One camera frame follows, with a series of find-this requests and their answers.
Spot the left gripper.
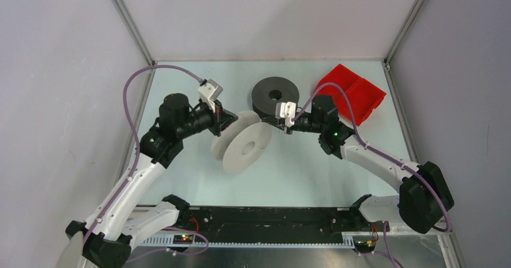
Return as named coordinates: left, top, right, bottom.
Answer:
left=177, top=98, right=237, bottom=139

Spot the white translucent spool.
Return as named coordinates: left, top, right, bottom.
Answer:
left=210, top=110, right=272, bottom=174

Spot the dark grey spool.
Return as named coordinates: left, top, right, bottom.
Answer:
left=251, top=76, right=299, bottom=119

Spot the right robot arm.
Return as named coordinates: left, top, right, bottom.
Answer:
left=262, top=95, right=454, bottom=234

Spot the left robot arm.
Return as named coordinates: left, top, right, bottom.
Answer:
left=66, top=93, right=238, bottom=267

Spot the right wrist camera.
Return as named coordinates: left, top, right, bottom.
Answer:
left=275, top=102, right=296, bottom=128

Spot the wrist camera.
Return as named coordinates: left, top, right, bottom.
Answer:
left=198, top=79, right=223, bottom=113
left=275, top=102, right=296, bottom=128

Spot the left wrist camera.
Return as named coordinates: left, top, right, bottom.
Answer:
left=198, top=79, right=223, bottom=113

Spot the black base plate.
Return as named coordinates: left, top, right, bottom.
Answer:
left=174, top=206, right=382, bottom=245

